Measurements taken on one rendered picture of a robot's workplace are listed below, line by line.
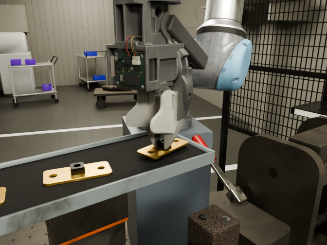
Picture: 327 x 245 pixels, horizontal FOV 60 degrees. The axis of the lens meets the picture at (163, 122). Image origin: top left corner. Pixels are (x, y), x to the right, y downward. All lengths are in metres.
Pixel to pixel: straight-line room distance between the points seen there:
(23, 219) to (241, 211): 0.30
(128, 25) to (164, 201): 0.51
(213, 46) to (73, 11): 7.30
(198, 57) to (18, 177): 0.30
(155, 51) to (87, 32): 7.53
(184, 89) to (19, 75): 6.57
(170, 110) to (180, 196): 0.41
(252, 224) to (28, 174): 0.31
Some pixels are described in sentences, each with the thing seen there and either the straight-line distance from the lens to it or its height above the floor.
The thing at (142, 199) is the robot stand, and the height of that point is 0.94.
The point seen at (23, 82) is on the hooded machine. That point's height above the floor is 0.29.
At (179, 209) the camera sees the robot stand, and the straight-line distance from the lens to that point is 0.78.
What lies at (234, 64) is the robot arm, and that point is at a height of 1.27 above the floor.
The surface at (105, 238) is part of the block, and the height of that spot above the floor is 1.07.
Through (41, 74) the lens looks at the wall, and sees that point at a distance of 7.98.
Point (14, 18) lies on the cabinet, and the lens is 7.65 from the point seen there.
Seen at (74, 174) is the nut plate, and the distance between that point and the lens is 0.38.
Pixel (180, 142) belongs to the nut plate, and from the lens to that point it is 0.45.
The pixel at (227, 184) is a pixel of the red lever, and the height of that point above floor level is 1.10.
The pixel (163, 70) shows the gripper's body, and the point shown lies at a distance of 0.36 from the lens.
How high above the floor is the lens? 1.34
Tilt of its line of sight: 18 degrees down
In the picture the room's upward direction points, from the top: straight up
